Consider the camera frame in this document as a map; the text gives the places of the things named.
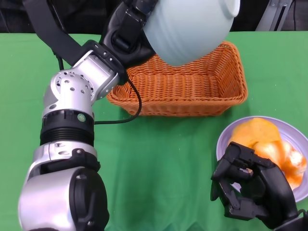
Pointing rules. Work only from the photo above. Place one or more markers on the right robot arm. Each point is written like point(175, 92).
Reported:
point(296, 223)

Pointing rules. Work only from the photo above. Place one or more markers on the white round plate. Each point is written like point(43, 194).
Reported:
point(226, 142)

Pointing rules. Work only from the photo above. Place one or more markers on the grey metal frame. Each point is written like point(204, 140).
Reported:
point(272, 16)

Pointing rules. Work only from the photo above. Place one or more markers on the black backdrop cloth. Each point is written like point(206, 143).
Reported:
point(84, 16)

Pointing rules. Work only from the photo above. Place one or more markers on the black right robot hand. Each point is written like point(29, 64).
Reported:
point(272, 192)

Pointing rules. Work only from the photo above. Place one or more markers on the round orange-white bread bun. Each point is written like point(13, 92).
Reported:
point(255, 132)

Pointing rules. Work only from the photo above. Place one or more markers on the pumpkin-shaped orange bread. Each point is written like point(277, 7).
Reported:
point(293, 161)

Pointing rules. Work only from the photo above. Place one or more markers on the white round bowl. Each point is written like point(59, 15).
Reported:
point(187, 31)

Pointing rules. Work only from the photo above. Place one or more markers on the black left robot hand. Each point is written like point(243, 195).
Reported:
point(125, 36)

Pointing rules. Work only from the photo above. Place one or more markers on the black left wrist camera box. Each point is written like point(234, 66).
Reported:
point(50, 29)

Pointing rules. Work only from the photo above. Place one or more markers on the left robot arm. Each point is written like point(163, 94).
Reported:
point(67, 96)

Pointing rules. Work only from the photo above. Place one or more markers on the green tablecloth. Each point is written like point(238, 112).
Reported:
point(168, 156)

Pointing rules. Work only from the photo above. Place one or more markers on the orange wicker basket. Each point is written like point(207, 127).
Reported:
point(180, 86)

